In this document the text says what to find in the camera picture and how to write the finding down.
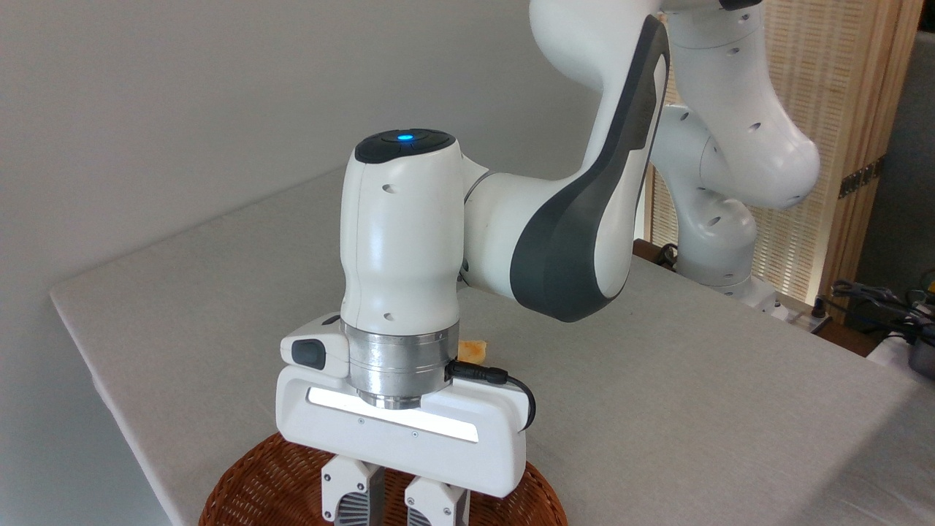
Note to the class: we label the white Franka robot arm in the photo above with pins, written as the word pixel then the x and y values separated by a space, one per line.
pixel 402 248

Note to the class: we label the grey tablecloth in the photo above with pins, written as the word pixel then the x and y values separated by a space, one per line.
pixel 694 380

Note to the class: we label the black metal screen hinge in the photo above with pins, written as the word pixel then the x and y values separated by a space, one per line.
pixel 862 177

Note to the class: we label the wooden bamboo folding screen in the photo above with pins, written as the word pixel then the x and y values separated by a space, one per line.
pixel 847 88

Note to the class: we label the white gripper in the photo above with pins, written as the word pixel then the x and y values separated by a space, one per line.
pixel 409 446

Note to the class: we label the brown wicker basket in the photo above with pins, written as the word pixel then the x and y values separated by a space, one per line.
pixel 248 489

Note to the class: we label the long golden bread loaf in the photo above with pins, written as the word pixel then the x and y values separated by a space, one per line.
pixel 473 351

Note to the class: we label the dark brown wooden furniture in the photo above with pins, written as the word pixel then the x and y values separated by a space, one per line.
pixel 646 252

